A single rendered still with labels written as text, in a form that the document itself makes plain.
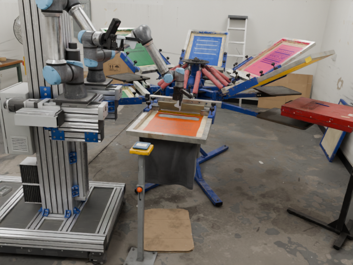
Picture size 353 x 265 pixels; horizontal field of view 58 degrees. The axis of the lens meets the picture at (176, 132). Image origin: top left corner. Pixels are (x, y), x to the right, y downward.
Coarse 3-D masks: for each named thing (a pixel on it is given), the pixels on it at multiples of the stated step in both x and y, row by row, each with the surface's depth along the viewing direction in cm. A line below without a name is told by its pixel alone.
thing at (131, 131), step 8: (144, 112) 274; (136, 120) 253; (208, 120) 262; (128, 128) 236; (136, 128) 244; (208, 128) 244; (136, 136) 232; (144, 136) 231; (152, 136) 230; (160, 136) 228; (168, 136) 227; (176, 136) 226; (184, 136) 227; (192, 136) 227
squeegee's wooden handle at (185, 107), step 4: (160, 104) 282; (164, 104) 282; (168, 104) 281; (172, 104) 280; (184, 104) 278; (188, 104) 278; (192, 104) 279; (160, 108) 284; (164, 108) 283; (168, 108) 282; (172, 108) 282; (176, 108) 281; (184, 108) 280; (188, 108) 279; (192, 108) 278; (196, 108) 278; (200, 108) 277; (196, 112) 279; (200, 112) 278
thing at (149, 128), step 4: (160, 112) 288; (156, 116) 276; (152, 120) 266; (156, 120) 266; (172, 120) 268; (148, 124) 257; (152, 124) 257; (144, 128) 247; (148, 128) 248; (152, 128) 248; (156, 128) 249; (160, 128) 249; (164, 132) 241; (168, 132) 242
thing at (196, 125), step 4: (188, 116) 281; (192, 116) 281; (196, 116) 282; (200, 116) 282; (176, 120) 269; (180, 120) 269; (184, 120) 270; (188, 120) 270; (192, 120) 271; (196, 120) 271; (200, 120) 272; (196, 124) 262; (200, 124) 263; (192, 128) 253; (196, 128) 253; (172, 132) 242; (176, 132) 242; (180, 132) 243; (184, 132) 243; (188, 132) 244; (192, 132) 244; (196, 132) 244
